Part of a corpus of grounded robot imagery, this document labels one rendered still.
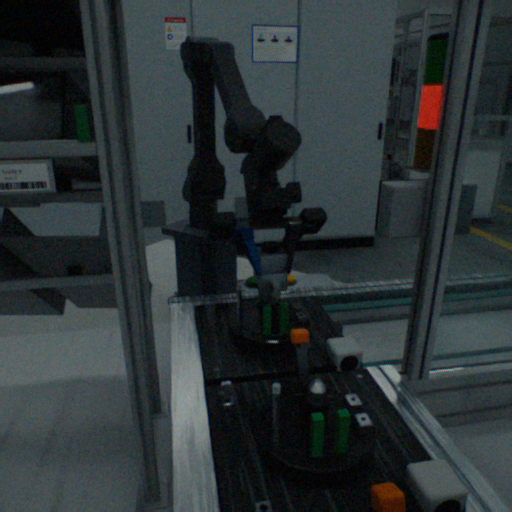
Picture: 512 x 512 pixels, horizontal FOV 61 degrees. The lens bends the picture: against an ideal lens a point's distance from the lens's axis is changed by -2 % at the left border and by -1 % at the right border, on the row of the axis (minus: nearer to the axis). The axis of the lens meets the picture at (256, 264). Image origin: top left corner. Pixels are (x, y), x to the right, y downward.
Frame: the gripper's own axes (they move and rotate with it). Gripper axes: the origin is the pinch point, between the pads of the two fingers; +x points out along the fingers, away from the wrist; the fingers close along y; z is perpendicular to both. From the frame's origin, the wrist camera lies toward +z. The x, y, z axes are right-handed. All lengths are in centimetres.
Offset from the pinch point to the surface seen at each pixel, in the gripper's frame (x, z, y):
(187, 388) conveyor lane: 18.9, -2.3, -14.6
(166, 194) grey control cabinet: -149, -261, -19
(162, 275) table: -16, -59, -19
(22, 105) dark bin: -7.8, 26.1, -28.6
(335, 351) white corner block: 16.2, 0.2, 7.6
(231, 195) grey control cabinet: -147, -262, 34
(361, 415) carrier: 25.1, 13.1, 4.8
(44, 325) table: -1, -40, -46
